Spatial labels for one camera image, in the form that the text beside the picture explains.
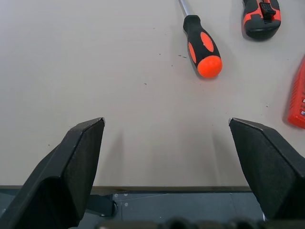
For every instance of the black orange utility knife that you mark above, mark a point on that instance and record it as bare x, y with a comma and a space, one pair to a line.
261, 20

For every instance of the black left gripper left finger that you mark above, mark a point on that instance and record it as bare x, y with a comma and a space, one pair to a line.
59, 171

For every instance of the orange plastic tool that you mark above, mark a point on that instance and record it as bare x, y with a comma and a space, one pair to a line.
297, 102

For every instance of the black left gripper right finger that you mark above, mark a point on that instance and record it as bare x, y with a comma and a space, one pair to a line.
269, 167

